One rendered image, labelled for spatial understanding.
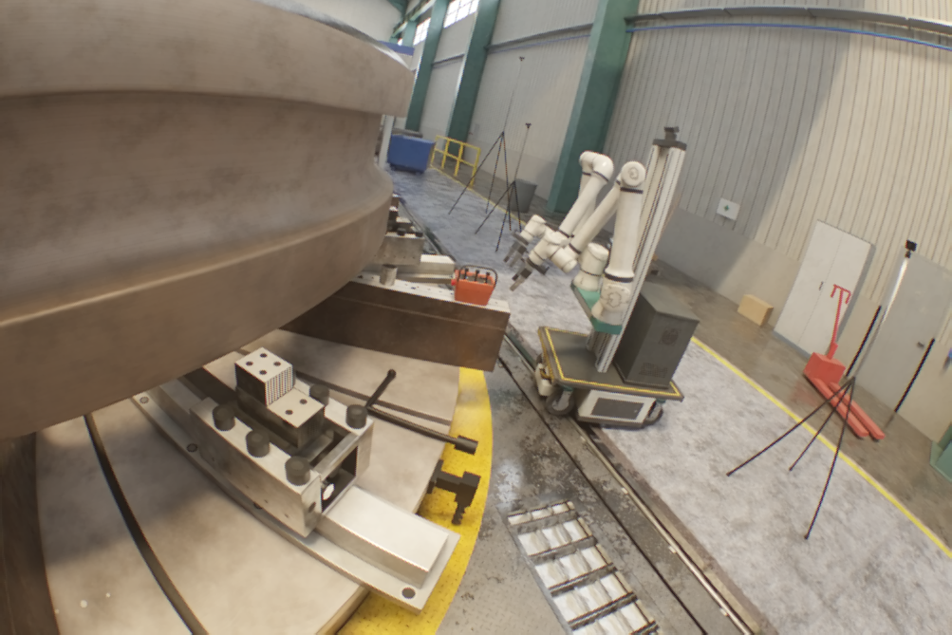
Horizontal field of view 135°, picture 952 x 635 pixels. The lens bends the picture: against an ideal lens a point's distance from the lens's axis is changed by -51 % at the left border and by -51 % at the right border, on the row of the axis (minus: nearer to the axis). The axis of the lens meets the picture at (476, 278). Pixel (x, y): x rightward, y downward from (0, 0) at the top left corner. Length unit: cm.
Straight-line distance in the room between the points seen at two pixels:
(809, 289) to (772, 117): 328
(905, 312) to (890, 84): 352
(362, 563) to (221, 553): 44
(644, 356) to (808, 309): 463
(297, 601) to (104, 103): 130
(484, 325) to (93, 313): 173
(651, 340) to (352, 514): 188
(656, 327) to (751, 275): 550
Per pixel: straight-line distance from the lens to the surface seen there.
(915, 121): 759
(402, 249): 295
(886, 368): 707
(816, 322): 677
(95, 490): 164
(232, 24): 95
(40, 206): 100
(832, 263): 673
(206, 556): 139
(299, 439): 111
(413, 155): 1132
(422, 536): 124
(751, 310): 722
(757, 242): 783
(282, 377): 113
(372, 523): 125
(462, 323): 206
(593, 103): 1091
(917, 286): 700
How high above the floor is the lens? 151
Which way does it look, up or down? 20 degrees down
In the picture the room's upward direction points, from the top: 14 degrees clockwise
